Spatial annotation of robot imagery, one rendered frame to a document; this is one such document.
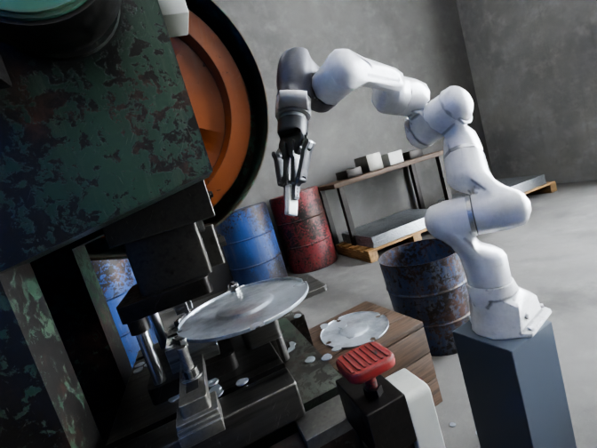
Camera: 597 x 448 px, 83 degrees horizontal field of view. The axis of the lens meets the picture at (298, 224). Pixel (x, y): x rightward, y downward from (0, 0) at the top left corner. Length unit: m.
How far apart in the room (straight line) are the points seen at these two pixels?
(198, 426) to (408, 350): 1.00
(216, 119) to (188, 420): 0.85
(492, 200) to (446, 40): 5.08
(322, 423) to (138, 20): 0.65
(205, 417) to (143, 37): 0.54
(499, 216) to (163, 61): 0.81
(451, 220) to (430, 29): 4.99
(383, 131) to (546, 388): 4.10
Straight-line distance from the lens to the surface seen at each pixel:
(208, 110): 1.13
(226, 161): 1.07
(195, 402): 0.56
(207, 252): 0.68
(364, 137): 4.73
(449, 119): 1.10
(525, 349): 1.09
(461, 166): 1.05
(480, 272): 1.02
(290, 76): 0.87
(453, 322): 1.80
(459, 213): 0.98
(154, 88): 0.56
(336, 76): 0.84
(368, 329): 1.45
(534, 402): 1.17
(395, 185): 4.91
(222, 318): 0.72
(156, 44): 0.58
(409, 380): 0.67
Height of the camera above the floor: 1.01
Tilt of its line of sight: 7 degrees down
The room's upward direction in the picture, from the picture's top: 16 degrees counter-clockwise
